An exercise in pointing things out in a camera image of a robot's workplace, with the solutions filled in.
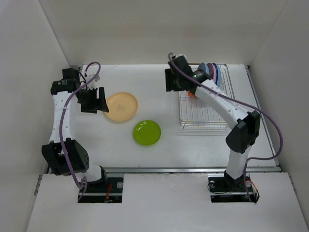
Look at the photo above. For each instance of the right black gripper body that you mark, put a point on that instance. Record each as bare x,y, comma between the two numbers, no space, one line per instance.
177,86

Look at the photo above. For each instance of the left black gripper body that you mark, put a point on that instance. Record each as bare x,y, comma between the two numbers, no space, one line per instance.
88,100

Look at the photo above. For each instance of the beige plate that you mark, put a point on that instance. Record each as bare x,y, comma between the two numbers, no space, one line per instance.
122,106

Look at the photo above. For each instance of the pink plate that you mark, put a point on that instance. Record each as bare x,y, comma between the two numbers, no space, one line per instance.
212,72

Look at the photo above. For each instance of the green plate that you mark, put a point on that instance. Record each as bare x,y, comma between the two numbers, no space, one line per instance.
146,132

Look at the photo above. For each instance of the light blue plate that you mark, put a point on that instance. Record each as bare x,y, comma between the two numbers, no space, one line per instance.
203,67

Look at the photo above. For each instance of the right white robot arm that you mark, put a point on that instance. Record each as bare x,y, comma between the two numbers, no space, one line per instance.
244,125

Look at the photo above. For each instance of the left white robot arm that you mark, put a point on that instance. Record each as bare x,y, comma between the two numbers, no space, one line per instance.
64,155

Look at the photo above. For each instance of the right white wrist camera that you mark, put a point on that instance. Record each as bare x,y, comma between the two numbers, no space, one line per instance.
179,55

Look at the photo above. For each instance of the metal rail left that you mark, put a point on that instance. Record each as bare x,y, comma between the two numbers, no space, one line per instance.
76,67

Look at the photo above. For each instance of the metal wire dish rack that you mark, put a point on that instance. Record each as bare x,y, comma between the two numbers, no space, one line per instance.
194,113

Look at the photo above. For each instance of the metal rail front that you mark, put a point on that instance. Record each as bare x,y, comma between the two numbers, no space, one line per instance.
148,170

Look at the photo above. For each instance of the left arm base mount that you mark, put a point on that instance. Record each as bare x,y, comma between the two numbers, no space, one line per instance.
99,192

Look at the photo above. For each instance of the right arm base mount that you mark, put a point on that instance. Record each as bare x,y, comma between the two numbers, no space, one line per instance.
223,190

